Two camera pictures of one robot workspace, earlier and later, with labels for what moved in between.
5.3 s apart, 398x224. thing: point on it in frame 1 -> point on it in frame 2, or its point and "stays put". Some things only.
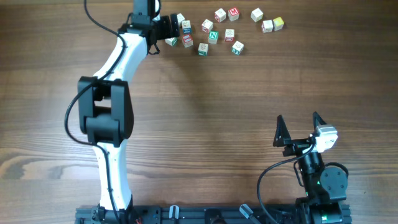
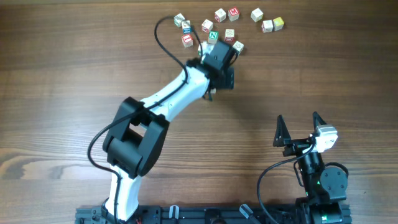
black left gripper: (165, 33) -> (227, 81)
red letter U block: (229, 35) stays put
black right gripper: (283, 138) stays put
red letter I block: (188, 41) stays put
